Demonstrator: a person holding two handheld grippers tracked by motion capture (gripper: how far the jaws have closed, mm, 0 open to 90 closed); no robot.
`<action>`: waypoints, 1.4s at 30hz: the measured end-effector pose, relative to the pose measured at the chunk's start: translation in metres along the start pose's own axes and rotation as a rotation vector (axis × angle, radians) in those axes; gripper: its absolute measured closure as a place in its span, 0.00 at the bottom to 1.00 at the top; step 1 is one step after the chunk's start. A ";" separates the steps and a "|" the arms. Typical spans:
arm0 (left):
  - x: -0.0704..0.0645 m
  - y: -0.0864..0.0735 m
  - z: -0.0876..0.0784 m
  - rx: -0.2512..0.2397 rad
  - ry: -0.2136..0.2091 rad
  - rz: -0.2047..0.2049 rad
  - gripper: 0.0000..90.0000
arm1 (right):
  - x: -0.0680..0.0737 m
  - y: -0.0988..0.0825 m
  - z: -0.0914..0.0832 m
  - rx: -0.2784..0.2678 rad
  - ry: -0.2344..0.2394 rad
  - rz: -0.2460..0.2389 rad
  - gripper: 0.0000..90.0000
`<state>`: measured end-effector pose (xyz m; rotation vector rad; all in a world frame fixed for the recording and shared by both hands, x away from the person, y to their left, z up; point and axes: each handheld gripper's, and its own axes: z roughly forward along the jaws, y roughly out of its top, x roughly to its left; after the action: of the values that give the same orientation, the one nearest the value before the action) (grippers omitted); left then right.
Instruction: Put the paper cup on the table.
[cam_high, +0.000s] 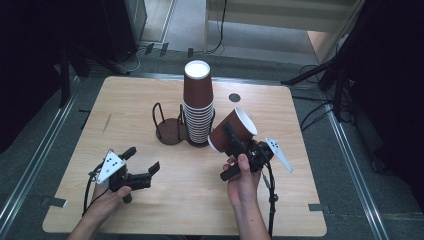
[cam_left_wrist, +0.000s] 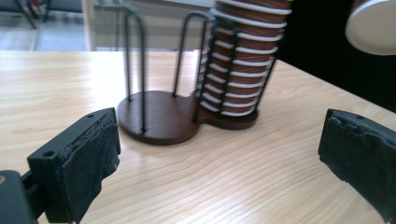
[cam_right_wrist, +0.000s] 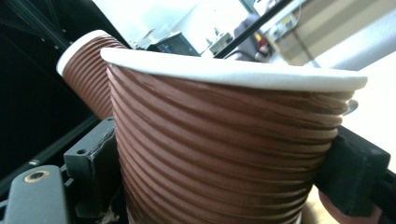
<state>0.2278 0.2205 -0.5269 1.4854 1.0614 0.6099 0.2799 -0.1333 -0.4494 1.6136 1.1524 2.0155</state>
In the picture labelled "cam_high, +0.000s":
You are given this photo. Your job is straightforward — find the black floor cables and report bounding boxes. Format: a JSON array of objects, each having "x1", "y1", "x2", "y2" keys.
[{"x1": 292, "y1": 94, "x2": 335, "y2": 132}]

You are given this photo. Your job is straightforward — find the dark brown wire cup holder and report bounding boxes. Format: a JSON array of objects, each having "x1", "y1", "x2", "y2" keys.
[{"x1": 151, "y1": 101, "x2": 217, "y2": 148}]

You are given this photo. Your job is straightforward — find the dark tall cabinet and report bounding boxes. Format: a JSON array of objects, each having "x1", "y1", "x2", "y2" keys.
[{"x1": 101, "y1": 0, "x2": 148, "y2": 64}]

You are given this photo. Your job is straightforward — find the white floor cable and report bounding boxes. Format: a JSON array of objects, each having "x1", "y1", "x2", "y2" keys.
[{"x1": 114, "y1": 45, "x2": 149, "y2": 74}]

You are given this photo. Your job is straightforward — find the hanging black cable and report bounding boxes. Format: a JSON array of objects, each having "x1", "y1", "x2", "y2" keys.
[{"x1": 203, "y1": 0, "x2": 229, "y2": 55}]

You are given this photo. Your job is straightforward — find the single brown ribbed cup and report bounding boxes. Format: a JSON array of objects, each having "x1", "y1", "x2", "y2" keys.
[{"x1": 207, "y1": 106, "x2": 259, "y2": 155}]

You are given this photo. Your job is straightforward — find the person's left hand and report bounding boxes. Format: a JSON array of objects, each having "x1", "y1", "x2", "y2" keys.
[{"x1": 87, "y1": 148, "x2": 133, "y2": 222}]

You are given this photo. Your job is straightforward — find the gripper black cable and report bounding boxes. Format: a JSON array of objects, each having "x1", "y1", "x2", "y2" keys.
[
  {"x1": 82, "y1": 162, "x2": 111, "y2": 217},
  {"x1": 261, "y1": 162, "x2": 280, "y2": 238}
]

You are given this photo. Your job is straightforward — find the beige wooden cabinet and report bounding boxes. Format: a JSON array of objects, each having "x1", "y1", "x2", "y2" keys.
[{"x1": 203, "y1": 0, "x2": 365, "y2": 65}]

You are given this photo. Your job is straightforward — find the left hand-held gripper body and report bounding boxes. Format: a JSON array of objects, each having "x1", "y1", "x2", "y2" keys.
[{"x1": 96, "y1": 150, "x2": 153, "y2": 205}]

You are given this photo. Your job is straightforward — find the stack of brown paper cups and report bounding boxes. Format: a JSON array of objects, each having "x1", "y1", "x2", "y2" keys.
[{"x1": 182, "y1": 59, "x2": 215, "y2": 145}]

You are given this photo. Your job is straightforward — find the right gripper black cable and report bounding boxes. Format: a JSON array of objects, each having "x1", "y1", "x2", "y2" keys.
[{"x1": 261, "y1": 162, "x2": 280, "y2": 238}]

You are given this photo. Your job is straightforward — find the grey tape strip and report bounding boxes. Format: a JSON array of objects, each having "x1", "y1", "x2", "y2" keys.
[
  {"x1": 307, "y1": 202, "x2": 333, "y2": 215},
  {"x1": 41, "y1": 196, "x2": 69, "y2": 209}
]

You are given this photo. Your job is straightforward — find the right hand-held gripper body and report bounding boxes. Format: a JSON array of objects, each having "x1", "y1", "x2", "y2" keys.
[{"x1": 219, "y1": 137, "x2": 295, "y2": 183}]

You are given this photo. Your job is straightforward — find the black tripod stand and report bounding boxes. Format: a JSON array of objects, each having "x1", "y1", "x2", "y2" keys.
[{"x1": 280, "y1": 39, "x2": 349, "y2": 122}]

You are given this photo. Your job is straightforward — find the black metal stand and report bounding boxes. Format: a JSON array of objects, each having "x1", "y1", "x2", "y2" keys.
[{"x1": 58, "y1": 41, "x2": 132, "y2": 108}]

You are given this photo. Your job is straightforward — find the person's right hand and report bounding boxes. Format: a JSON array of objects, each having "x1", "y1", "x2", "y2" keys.
[{"x1": 222, "y1": 153, "x2": 263, "y2": 210}]

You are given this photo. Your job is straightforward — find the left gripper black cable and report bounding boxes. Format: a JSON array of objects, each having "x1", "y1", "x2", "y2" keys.
[{"x1": 82, "y1": 162, "x2": 111, "y2": 217}]

